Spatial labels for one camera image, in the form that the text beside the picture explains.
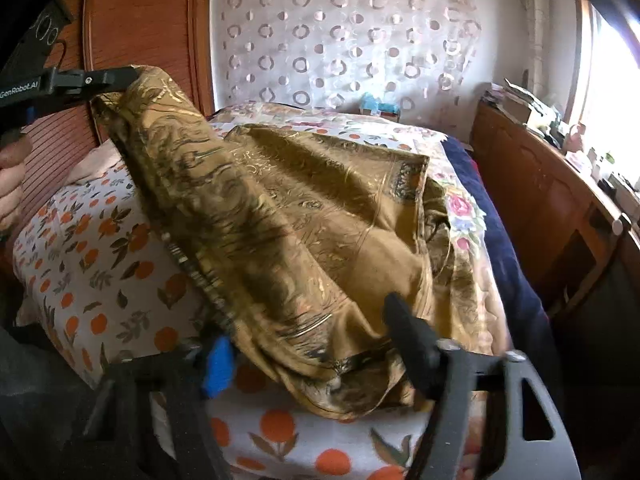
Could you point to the navy blue blanket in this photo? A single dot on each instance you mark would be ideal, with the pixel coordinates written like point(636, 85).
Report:
point(510, 260)

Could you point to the stack of books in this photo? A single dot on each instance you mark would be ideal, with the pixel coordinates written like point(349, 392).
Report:
point(517, 102)

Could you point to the floral quilt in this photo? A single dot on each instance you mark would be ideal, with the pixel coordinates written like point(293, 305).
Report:
point(467, 215)

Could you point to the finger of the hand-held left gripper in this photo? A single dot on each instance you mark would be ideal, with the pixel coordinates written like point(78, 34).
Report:
point(95, 80)

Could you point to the person's left hand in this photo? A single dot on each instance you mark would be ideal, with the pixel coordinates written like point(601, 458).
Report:
point(10, 185)

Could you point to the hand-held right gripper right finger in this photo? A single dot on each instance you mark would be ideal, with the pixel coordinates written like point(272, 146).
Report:
point(410, 340)

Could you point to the golden brown patterned cloth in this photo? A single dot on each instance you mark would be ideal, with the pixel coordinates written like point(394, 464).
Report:
point(300, 240)

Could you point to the person's dark clothing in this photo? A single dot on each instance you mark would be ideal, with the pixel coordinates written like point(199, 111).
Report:
point(40, 390)

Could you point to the beige pink cloth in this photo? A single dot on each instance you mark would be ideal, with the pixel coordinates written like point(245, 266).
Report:
point(95, 160)

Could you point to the circle patterned sheer curtain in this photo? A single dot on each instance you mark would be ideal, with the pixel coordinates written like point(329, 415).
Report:
point(345, 40)

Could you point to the pink figurine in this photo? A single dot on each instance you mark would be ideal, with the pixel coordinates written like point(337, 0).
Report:
point(576, 137)

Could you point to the window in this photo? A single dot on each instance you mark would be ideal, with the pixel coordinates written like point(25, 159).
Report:
point(610, 90)

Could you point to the blue plush toy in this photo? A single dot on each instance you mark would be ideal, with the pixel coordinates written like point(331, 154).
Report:
point(377, 105)

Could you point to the wooden cabinet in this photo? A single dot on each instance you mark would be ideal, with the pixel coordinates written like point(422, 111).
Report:
point(540, 200)

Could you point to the orange fruit print sheet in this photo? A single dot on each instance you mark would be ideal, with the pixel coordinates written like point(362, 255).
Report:
point(90, 260)

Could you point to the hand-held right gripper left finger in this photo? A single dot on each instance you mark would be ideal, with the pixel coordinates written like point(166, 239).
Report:
point(217, 365)

